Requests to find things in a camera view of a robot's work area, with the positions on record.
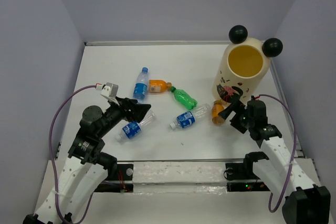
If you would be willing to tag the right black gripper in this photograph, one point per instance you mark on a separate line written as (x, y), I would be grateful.
(241, 108)

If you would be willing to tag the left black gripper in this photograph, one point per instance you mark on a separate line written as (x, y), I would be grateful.
(138, 110)

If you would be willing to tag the amber tea bottle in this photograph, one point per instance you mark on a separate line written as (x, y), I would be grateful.
(216, 109)

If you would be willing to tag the green plastic bottle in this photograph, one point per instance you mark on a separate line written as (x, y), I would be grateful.
(183, 98)

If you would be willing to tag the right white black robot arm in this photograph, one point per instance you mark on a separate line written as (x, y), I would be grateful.
(300, 199)

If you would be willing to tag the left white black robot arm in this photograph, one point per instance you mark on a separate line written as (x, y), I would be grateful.
(87, 165)

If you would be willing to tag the cream bin with black ears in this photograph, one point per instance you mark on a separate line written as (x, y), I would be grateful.
(244, 63)

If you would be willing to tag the orange juice bottle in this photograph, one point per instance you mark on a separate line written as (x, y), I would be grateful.
(158, 86)

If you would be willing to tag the upright-lying blue label water bottle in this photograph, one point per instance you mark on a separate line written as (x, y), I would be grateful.
(141, 85)

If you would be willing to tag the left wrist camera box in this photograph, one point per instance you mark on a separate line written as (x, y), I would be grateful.
(109, 91)

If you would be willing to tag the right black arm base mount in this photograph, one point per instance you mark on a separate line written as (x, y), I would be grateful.
(240, 180)

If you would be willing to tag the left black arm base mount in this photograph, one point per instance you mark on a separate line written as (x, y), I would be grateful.
(121, 181)

